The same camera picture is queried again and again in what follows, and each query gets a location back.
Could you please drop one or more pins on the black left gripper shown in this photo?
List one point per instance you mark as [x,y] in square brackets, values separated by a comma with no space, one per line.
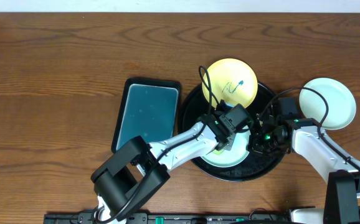
[227,134]

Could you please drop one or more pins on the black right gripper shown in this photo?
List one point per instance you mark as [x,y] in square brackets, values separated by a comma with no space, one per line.
[258,149]

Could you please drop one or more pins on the green scrubbing sponge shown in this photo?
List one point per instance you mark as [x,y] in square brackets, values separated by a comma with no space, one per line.
[218,152]

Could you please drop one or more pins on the light blue plate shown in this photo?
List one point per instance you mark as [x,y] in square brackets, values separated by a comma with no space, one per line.
[233,157]

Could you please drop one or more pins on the pale green plate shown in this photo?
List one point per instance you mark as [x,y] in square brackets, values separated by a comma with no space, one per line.
[341,102]

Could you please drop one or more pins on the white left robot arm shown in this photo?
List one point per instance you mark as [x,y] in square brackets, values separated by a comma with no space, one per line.
[130,177]

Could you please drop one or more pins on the black round tray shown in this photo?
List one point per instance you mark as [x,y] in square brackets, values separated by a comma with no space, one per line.
[253,166]

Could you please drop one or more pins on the black rectangular water tray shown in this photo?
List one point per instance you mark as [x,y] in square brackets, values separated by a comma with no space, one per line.
[148,109]

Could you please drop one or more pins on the yellow plate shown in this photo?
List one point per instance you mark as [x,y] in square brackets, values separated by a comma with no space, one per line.
[233,81]

